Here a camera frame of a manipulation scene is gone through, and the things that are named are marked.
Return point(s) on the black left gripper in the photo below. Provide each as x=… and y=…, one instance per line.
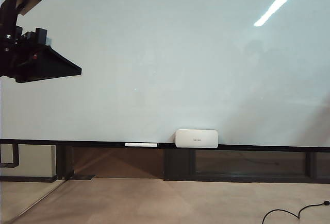
x=18, y=54

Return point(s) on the black whiteboard pen tray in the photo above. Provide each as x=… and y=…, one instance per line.
x=77, y=142

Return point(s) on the black whiteboard stand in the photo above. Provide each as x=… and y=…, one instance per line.
x=15, y=154

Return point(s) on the large white glass whiteboard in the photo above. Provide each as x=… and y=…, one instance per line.
x=154, y=54

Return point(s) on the white marker pen with cap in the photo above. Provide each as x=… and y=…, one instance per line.
x=141, y=144

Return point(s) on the white whiteboard eraser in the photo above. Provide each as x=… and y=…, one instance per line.
x=196, y=139

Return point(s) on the dark skirting board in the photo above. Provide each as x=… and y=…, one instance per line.
x=25, y=179

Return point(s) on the dark framed glass partition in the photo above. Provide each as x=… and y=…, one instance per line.
x=178, y=164

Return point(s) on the black left camera bracket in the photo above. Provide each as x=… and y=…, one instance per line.
x=10, y=7

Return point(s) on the dark door frame post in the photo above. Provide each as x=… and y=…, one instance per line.
x=64, y=162

